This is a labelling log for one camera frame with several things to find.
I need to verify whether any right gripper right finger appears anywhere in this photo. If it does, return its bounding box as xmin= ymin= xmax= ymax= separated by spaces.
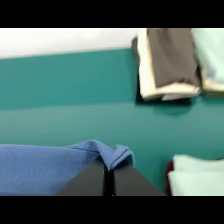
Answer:
xmin=111 ymin=163 xmax=167 ymax=197

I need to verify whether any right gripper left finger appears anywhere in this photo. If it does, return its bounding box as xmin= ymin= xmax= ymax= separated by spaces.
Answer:
xmin=56 ymin=159 xmax=107 ymax=197

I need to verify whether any blue shirt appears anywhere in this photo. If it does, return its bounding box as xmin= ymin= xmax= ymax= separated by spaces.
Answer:
xmin=0 ymin=139 xmax=135 ymax=197

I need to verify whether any red garment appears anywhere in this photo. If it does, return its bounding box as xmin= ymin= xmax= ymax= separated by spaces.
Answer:
xmin=165 ymin=160 xmax=175 ymax=197

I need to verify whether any white garment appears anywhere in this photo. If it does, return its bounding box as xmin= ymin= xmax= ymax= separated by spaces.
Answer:
xmin=167 ymin=154 xmax=224 ymax=197

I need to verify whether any cream garment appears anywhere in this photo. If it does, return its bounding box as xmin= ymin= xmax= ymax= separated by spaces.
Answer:
xmin=136 ymin=29 xmax=202 ymax=102

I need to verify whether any tan garment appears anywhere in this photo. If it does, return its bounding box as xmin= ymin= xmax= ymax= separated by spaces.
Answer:
xmin=199 ymin=66 xmax=224 ymax=96

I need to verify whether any brown garment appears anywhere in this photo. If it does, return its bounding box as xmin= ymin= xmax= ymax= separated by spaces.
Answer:
xmin=146 ymin=28 xmax=201 ymax=89

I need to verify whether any pale green garment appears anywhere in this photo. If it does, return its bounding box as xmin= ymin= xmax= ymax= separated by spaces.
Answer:
xmin=191 ymin=28 xmax=224 ymax=84

